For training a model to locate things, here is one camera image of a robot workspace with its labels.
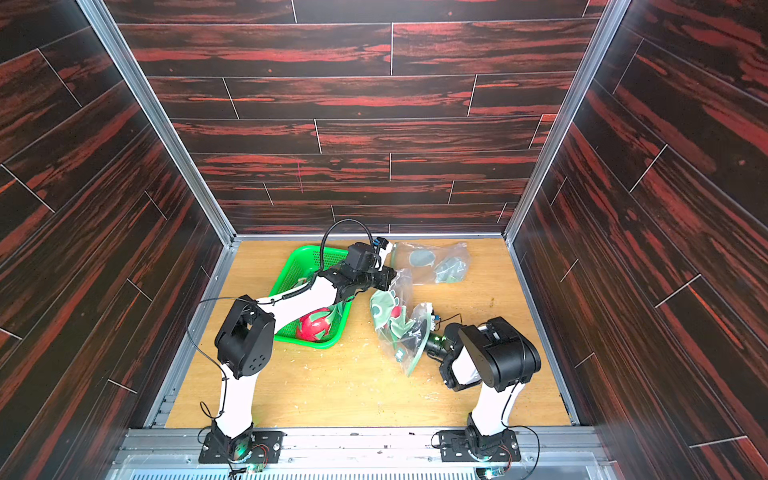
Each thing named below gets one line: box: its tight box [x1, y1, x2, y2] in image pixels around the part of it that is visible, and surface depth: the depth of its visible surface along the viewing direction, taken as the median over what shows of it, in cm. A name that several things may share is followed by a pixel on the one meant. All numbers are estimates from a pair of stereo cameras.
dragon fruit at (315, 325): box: [296, 307, 332, 342], surface depth 88 cm
